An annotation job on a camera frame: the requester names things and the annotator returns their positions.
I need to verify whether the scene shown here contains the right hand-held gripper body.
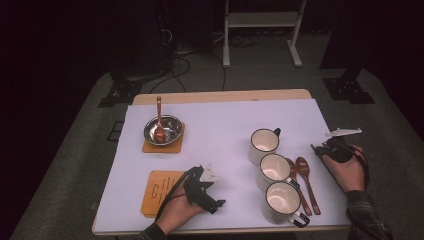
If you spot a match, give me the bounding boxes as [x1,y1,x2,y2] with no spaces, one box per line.
[321,127,363,164]

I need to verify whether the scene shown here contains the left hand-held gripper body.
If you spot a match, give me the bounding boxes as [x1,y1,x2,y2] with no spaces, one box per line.
[182,163,221,208]

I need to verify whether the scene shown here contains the bamboo trivet with cutouts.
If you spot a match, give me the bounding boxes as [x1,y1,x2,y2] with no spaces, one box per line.
[141,123,186,155]
[140,170,186,219]

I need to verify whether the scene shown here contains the stainless steel bowl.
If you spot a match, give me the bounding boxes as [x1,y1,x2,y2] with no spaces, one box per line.
[143,114,184,147]

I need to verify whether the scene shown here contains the person's right hand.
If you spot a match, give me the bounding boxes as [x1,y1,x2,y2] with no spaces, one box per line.
[321,144,368,195]

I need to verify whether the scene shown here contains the person's left hand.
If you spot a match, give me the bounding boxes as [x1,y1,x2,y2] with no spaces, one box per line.
[154,193,208,236]

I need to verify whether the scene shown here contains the white mug with black rim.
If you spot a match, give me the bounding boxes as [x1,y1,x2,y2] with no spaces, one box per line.
[248,127,282,167]
[261,181,311,229]
[256,153,301,192]

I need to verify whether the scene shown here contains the black metal stand base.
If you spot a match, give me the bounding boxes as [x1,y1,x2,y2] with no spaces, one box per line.
[98,74,144,108]
[322,68,376,105]

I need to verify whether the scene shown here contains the white metal stand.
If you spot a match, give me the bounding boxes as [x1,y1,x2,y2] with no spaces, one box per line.
[222,0,308,69]

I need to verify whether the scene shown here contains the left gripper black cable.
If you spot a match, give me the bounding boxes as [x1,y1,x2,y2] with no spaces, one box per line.
[154,167,199,223]

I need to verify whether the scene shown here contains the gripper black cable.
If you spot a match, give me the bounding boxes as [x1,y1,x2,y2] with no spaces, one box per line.
[348,144,371,192]
[154,167,199,223]

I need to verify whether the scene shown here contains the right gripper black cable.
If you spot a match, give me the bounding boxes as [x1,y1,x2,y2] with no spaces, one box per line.
[348,144,371,192]

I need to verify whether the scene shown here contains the black floor cable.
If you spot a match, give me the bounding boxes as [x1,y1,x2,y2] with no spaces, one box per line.
[213,53,228,92]

